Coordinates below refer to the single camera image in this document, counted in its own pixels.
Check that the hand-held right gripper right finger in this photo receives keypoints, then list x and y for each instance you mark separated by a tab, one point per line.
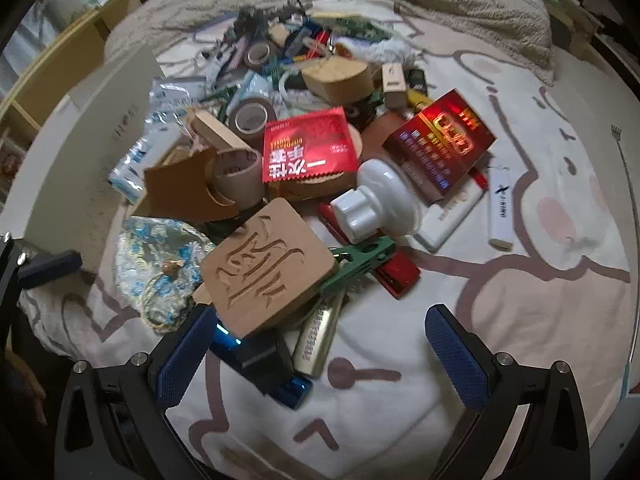
457	360

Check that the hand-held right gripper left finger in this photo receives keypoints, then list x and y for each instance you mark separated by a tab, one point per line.
185	360

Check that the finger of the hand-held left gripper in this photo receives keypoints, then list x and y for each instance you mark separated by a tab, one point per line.
50	267

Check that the white cardboard box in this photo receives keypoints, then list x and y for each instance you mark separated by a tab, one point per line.
100	125

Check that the white brown printed blanket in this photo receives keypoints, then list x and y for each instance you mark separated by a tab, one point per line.
500	335

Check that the red metallic case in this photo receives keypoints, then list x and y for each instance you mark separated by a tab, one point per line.
395	275

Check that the blue glossy device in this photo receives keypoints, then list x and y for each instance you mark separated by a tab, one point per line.
295	392

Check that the carved wooden plaque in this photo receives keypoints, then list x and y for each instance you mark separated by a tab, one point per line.
270	265

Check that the gold metal bar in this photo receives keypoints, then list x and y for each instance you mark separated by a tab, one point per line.
317	340

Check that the green plastic clip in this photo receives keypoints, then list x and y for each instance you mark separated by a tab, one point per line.
360	265

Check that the white slim box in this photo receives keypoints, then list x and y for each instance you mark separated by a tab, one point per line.
450	215

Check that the brown leather piece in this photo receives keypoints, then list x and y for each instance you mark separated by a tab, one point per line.
180	185

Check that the white lighter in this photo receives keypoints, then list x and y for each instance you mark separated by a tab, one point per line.
501	210

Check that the clear plastic packets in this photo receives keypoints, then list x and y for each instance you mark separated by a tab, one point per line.
150	135

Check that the beige tape roll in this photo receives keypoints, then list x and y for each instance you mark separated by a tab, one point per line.
240	180

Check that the wooden bedside shelf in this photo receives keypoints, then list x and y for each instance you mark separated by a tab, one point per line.
60	65

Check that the short wooden block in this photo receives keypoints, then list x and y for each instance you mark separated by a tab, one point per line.
220	130

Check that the red foil box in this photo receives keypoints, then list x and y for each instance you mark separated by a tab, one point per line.
440	140

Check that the grey packing tape roll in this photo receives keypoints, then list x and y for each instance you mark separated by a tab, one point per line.
250	136

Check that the brown leather disc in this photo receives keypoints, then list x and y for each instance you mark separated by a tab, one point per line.
382	132

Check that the red plastic packet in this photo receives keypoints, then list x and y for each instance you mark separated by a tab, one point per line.
310	145

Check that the white curtain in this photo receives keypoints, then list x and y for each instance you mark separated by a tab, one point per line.
50	5

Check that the small yellow item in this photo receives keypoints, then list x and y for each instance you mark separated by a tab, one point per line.
419	97

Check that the small brown tape roll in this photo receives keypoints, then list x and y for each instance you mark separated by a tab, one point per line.
248	62

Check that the oval wooden box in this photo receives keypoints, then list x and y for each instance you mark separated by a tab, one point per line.
340	85

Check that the pile of small assorted things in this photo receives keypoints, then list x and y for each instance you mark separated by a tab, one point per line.
300	35

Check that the beige fluffy blanket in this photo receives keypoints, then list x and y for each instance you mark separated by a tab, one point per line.
450	10

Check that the cluttered bedside table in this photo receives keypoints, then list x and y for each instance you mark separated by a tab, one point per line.
575	20

